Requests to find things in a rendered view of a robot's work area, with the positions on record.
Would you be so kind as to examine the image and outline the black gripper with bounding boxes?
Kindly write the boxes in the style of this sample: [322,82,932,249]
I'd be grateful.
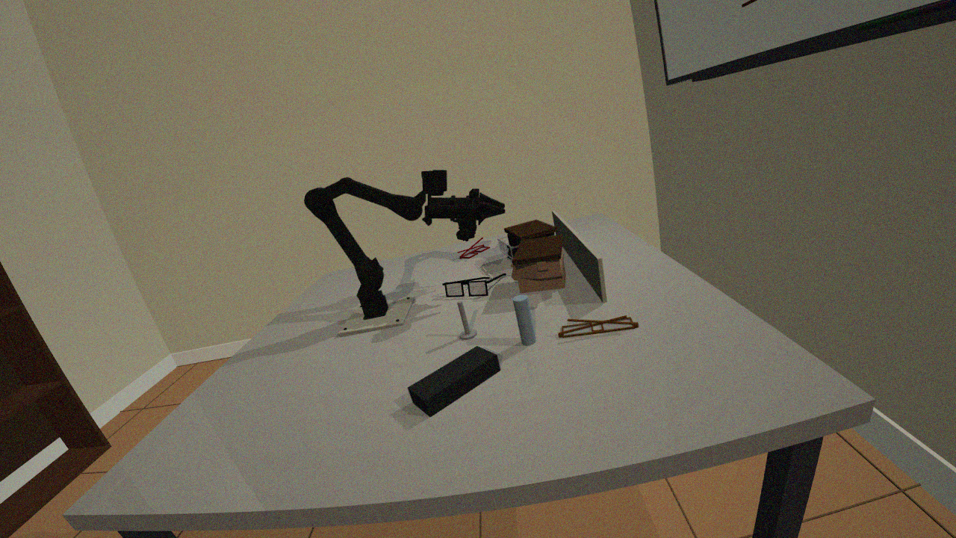
[446,188,505,231]

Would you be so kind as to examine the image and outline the brown glasses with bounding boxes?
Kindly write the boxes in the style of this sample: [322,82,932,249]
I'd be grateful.
[558,315,639,338]

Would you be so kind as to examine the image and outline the dark red glasses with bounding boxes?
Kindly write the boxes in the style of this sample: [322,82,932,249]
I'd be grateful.
[458,238,490,259]

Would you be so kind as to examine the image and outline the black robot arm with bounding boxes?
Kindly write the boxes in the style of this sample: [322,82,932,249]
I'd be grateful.
[304,170,447,320]

